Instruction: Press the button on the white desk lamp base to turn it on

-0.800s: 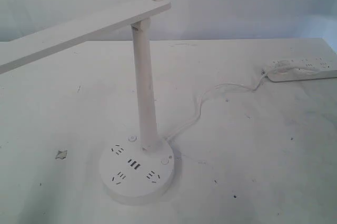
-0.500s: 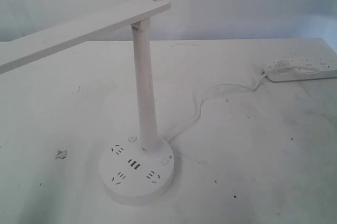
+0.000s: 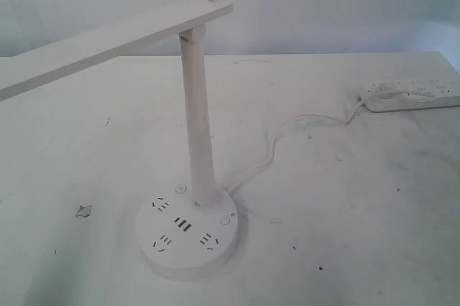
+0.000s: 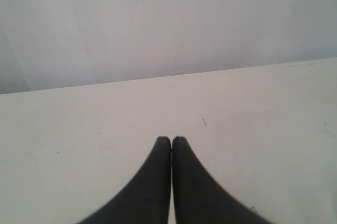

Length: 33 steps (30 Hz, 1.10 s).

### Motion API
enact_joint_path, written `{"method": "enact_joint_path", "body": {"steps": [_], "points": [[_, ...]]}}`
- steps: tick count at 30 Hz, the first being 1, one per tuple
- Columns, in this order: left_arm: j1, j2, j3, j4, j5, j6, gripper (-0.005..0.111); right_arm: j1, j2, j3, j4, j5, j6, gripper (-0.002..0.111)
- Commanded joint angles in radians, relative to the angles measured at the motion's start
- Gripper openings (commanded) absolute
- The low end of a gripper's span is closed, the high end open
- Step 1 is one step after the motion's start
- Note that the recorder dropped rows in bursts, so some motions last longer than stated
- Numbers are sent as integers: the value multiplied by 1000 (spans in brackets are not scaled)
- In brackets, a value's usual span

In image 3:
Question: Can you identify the white power strip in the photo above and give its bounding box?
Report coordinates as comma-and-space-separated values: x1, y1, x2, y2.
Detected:
359, 78, 459, 112

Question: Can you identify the white plug in strip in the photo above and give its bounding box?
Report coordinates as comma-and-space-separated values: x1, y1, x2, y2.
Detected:
374, 82, 396, 99

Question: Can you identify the white desk lamp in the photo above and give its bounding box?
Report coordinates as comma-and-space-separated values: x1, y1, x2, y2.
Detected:
1, 0, 238, 280

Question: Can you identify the grey paper scrap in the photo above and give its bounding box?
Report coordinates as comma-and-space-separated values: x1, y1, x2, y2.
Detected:
75, 205, 92, 218

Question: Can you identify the white power cable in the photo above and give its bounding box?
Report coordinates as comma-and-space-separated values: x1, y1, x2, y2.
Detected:
225, 91, 387, 192

